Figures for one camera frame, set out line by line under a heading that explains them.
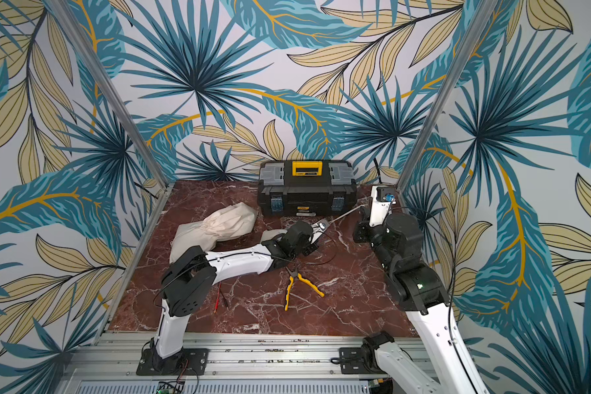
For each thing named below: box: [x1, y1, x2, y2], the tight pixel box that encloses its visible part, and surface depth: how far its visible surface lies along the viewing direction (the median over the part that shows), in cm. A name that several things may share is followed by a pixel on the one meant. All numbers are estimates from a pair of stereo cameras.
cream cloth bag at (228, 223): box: [169, 201, 259, 264], surface depth 92 cm
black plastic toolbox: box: [256, 159, 358, 217], surface depth 100 cm
